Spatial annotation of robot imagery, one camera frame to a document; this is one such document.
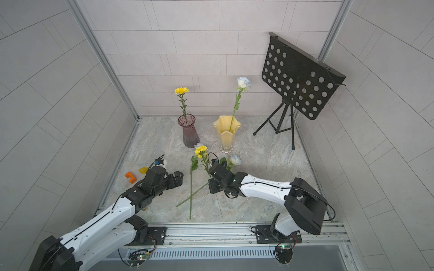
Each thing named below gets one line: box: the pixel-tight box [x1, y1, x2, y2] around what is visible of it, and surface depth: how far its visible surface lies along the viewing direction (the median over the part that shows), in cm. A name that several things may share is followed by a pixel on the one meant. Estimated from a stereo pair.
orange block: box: [124, 171, 137, 185], surface depth 88 cm
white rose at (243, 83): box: [228, 76, 252, 133], surface depth 84 cm
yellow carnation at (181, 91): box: [174, 86, 191, 120], surface depth 86 cm
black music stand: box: [252, 32, 347, 151], surface depth 75 cm
